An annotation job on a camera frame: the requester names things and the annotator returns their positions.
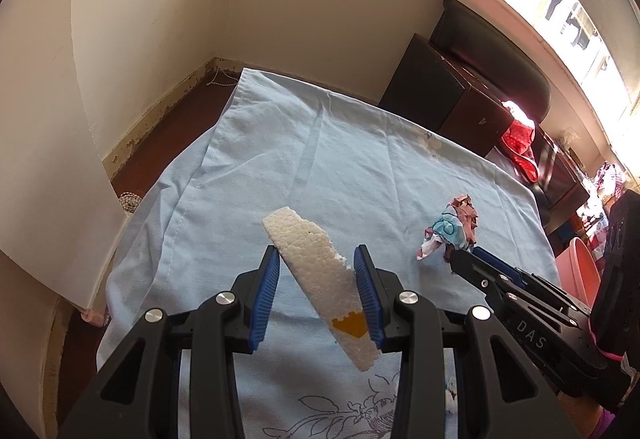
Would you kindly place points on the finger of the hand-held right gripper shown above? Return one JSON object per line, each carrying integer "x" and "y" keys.
{"x": 500, "y": 264}
{"x": 530, "y": 334}

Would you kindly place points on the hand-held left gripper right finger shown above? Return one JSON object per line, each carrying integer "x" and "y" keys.
{"x": 367, "y": 299}

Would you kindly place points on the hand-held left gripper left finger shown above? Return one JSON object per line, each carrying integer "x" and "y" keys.
{"x": 265, "y": 299}

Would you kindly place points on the pink plastic basin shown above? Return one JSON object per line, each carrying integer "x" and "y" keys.
{"x": 575, "y": 264}

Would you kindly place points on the patterned paper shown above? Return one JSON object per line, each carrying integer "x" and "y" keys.
{"x": 450, "y": 224}

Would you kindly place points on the white foam piece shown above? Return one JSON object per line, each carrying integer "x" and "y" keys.
{"x": 310, "y": 249}

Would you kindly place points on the person's right forearm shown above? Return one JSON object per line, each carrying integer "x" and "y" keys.
{"x": 585, "y": 419}

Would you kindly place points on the pink checkered cloth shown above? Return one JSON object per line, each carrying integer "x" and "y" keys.
{"x": 612, "y": 176}

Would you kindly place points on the red polka dot cloth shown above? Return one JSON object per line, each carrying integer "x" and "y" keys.
{"x": 517, "y": 139}

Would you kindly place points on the light blue floral tablecloth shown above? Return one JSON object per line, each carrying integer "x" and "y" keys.
{"x": 300, "y": 144}

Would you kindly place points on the small woven object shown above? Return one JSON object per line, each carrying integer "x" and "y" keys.
{"x": 131, "y": 203}

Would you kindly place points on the small pink object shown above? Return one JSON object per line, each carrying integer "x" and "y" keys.
{"x": 95, "y": 317}

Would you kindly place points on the black leather armchair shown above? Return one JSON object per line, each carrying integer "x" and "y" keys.
{"x": 425, "y": 84}

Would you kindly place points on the hanging clothes outside window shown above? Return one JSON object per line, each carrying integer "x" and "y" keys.
{"x": 572, "y": 21}

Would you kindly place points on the white door panel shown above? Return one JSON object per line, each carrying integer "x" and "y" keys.
{"x": 50, "y": 144}

